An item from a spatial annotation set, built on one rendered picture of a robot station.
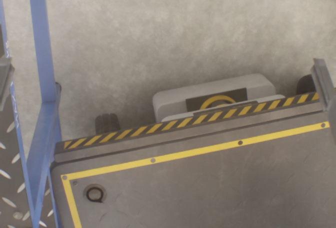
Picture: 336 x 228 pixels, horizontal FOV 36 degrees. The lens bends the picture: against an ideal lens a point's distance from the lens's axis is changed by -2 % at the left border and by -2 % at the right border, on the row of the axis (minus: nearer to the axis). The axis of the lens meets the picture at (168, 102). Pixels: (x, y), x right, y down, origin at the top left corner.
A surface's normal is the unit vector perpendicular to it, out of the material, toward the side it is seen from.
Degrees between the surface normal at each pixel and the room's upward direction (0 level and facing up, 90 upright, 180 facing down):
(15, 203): 0
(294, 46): 0
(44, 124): 90
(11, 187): 0
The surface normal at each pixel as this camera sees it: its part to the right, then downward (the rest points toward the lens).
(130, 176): 0.13, 0.33
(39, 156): -0.04, -0.94
